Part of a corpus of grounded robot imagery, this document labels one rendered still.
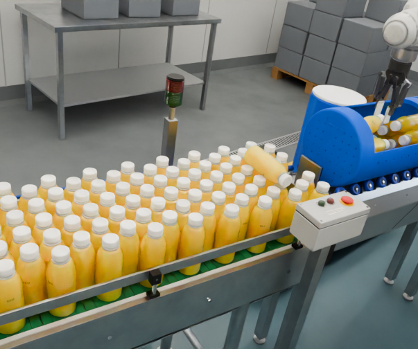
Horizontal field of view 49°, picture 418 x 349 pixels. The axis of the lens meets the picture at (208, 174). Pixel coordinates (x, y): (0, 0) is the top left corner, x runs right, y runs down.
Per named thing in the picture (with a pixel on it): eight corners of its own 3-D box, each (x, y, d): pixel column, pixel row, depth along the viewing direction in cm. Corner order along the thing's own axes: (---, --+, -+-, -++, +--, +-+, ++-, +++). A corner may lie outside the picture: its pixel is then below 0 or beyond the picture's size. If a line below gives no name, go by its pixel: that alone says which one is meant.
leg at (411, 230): (395, 283, 275) (435, 196, 244) (389, 286, 272) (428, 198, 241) (387, 277, 279) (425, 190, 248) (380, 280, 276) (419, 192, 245)
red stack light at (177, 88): (186, 92, 161) (188, 82, 159) (170, 93, 158) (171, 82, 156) (177, 86, 165) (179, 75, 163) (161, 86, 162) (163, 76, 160)
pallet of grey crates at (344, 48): (385, 102, 567) (421, 0, 508) (349, 112, 517) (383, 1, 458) (308, 70, 640) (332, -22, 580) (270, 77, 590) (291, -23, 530)
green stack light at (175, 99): (185, 105, 163) (186, 92, 161) (169, 107, 160) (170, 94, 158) (176, 99, 168) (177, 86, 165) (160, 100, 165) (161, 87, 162)
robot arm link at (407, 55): (404, 39, 166) (398, 55, 169) (388, 39, 161) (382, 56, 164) (426, 46, 159) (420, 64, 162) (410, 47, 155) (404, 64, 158)
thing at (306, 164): (316, 197, 168) (325, 167, 161) (311, 198, 166) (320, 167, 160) (297, 183, 175) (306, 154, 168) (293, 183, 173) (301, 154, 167)
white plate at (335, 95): (308, 95, 229) (308, 98, 229) (365, 109, 223) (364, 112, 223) (316, 81, 252) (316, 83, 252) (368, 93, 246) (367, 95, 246)
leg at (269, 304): (267, 342, 225) (297, 241, 193) (258, 346, 222) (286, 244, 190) (260, 333, 229) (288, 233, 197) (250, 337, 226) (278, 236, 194)
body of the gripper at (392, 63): (418, 62, 162) (409, 88, 167) (398, 55, 168) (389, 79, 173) (405, 64, 158) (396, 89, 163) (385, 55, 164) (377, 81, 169)
